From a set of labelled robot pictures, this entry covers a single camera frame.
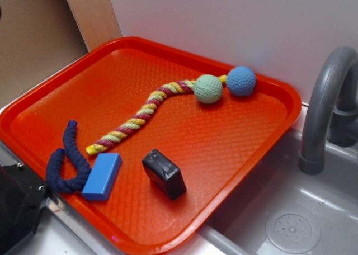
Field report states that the orange plastic tray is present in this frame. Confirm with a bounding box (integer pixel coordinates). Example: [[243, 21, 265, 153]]
[[1, 37, 302, 254]]

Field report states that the dark blue rope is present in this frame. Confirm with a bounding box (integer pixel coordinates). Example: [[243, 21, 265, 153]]
[[45, 119, 92, 195]]

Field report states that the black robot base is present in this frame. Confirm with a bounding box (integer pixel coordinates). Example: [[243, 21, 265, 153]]
[[1, 163, 48, 254]]

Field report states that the wooden board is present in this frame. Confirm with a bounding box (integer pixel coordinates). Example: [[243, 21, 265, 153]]
[[67, 0, 122, 51]]

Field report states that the black box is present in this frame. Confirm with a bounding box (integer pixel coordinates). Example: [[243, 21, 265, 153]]
[[142, 149, 187, 200]]

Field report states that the grey toy faucet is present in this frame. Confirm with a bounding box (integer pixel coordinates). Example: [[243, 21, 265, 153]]
[[299, 46, 357, 175]]

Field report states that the blue textured ball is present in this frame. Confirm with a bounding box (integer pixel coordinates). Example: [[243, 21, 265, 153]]
[[226, 66, 256, 97]]

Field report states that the grey toy sink basin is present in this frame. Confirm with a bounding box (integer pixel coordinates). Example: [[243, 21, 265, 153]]
[[199, 130, 357, 254]]

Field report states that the blue rectangular block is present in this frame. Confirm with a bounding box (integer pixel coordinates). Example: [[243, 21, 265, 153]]
[[82, 153, 122, 201]]

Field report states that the green textured ball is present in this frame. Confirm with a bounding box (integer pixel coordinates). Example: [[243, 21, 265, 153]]
[[194, 74, 223, 104]]

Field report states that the multicolour twisted rope toy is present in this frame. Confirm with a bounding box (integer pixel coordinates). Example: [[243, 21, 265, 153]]
[[86, 75, 227, 155]]

